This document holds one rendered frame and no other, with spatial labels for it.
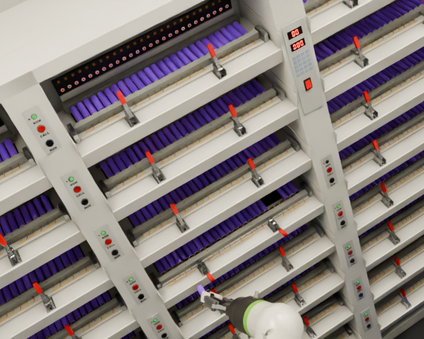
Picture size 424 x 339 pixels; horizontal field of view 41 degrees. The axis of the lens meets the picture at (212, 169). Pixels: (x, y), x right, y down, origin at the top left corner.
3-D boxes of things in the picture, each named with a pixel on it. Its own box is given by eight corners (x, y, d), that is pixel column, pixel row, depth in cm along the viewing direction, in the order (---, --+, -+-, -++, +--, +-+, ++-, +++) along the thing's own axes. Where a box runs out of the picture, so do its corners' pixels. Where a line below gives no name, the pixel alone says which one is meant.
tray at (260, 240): (324, 212, 187) (324, 196, 180) (167, 309, 175) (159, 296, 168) (289, 173, 199) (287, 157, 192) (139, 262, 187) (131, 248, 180)
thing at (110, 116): (283, 61, 155) (279, 21, 144) (87, 168, 143) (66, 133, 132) (243, 26, 167) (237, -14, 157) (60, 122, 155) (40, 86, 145)
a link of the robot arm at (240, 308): (239, 340, 133) (271, 343, 137) (248, 291, 134) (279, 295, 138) (227, 334, 138) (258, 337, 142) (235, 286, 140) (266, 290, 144)
